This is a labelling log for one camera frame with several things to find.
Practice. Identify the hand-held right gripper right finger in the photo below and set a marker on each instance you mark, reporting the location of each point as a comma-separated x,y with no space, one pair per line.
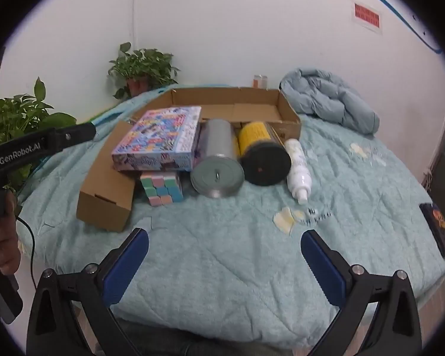
322,267

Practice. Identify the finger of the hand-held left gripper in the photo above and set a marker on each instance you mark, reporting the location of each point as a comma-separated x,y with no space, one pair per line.
74,135

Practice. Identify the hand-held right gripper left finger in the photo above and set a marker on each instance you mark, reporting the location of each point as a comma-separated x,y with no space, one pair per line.
128,263

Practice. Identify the cardboard box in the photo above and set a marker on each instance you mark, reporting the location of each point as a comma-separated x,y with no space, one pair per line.
104,196

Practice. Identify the pastel puzzle cube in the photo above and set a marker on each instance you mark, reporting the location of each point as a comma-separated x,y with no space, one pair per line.
159,189

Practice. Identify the colourful puzzle box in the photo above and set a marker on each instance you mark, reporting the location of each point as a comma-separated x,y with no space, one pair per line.
159,133

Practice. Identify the white spray bottle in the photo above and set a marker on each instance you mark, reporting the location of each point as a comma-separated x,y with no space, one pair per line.
296,167

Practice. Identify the yellow jar with black lid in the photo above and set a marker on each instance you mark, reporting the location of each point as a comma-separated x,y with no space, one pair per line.
265,165

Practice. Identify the silver metal can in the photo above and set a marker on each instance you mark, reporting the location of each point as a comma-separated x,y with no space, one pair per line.
217,174

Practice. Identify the person's left hand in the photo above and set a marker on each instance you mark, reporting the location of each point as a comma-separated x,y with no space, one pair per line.
3,237

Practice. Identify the large leafy green plant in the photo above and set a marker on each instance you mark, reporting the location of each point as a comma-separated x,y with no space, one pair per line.
18,115

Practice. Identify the teal quilted bed cover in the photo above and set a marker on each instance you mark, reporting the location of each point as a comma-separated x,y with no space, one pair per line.
226,267

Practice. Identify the potted plant in brown pot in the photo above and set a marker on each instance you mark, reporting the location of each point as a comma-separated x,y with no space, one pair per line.
144,63

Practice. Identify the grey-blue puffy duvet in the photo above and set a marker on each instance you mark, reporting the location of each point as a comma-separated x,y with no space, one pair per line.
326,96

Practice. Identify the small orange drink can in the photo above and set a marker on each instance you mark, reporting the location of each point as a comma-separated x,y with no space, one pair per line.
260,81

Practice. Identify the red wall sign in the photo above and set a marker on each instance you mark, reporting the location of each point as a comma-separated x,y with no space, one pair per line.
367,15

